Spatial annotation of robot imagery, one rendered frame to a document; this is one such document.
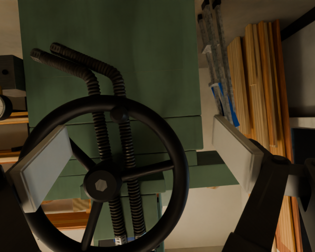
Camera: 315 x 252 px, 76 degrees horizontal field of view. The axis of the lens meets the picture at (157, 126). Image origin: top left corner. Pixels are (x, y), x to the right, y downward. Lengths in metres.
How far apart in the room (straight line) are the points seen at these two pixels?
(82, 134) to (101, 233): 0.23
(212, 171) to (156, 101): 0.23
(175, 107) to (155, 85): 0.08
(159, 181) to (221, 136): 0.29
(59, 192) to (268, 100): 1.62
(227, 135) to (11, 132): 3.68
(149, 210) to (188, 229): 3.03
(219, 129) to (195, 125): 0.36
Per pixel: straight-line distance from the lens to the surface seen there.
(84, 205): 0.61
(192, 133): 0.53
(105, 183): 0.34
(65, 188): 0.59
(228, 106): 1.34
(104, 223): 0.49
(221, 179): 0.57
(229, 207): 3.47
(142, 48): 0.55
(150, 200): 0.46
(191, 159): 0.54
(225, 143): 0.16
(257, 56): 1.91
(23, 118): 3.07
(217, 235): 3.62
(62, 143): 0.18
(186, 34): 0.57
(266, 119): 1.89
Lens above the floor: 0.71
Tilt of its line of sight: 2 degrees up
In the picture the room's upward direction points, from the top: 176 degrees clockwise
